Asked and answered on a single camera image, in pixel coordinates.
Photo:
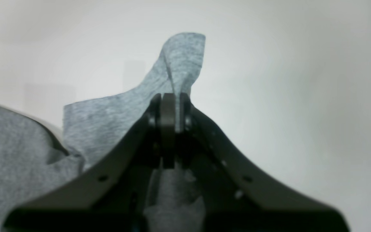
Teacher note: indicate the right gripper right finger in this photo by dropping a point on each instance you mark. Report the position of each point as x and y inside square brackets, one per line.
[238, 195]

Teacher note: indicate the grey T-shirt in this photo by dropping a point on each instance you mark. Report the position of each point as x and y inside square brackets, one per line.
[33, 162]

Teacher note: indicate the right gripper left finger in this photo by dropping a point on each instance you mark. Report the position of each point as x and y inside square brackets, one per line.
[110, 196]

